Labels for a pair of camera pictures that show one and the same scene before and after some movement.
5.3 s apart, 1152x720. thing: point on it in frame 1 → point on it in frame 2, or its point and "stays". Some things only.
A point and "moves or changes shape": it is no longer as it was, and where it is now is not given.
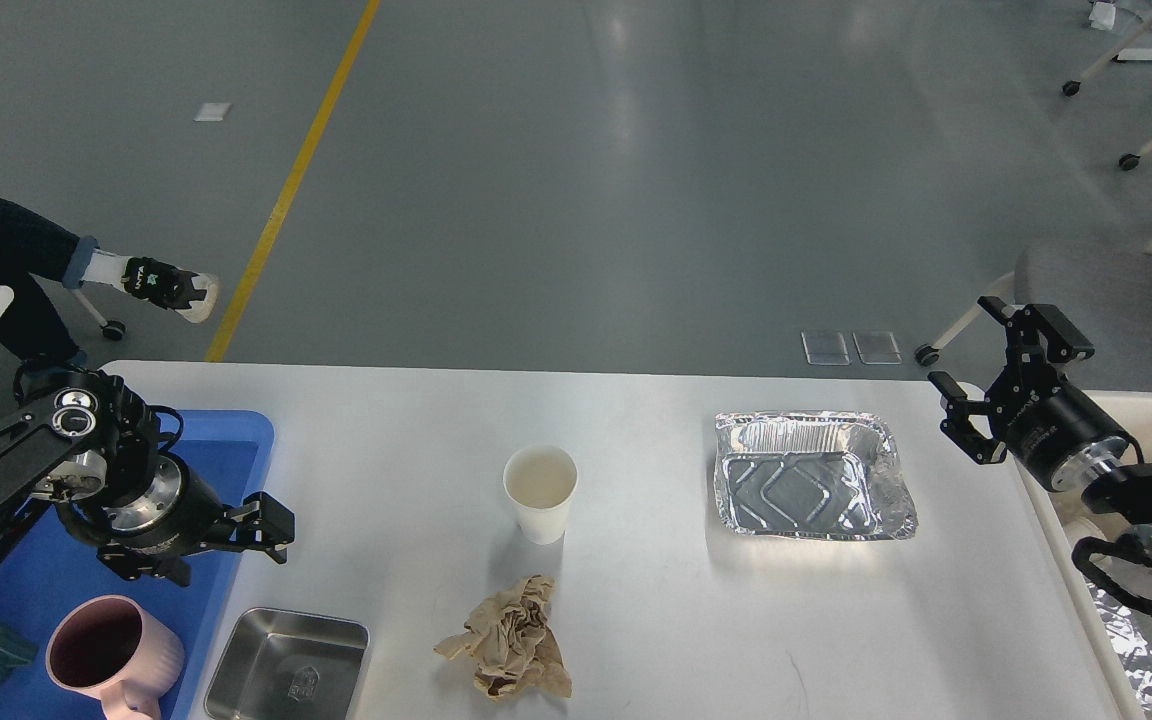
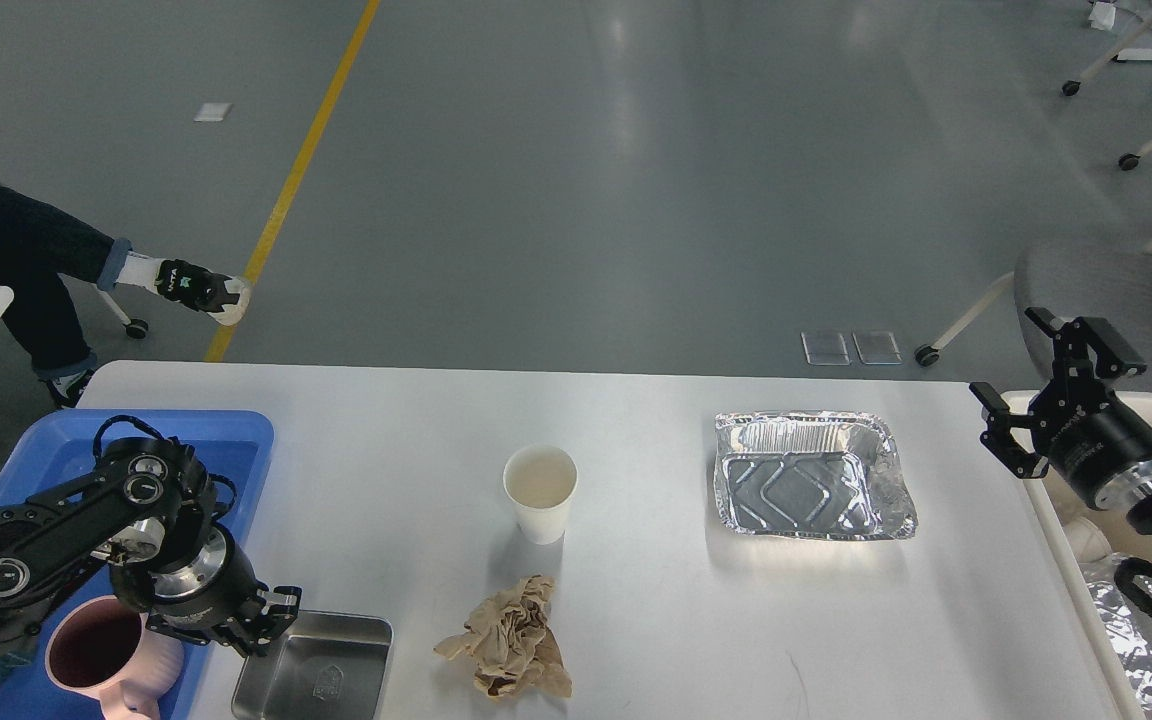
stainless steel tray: (285, 665) moves or changes shape
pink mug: (114, 648) stays
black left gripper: (159, 507) → (208, 580)
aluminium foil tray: (811, 474) stays
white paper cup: (541, 480) stays
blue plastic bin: (52, 566) stays
